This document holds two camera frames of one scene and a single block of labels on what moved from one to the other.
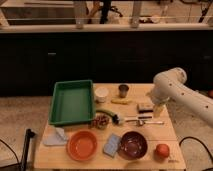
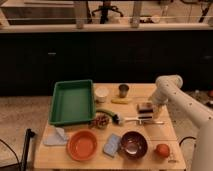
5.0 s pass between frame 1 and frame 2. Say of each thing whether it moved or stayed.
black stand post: stayed
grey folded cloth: stayed
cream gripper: moved
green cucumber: stayed
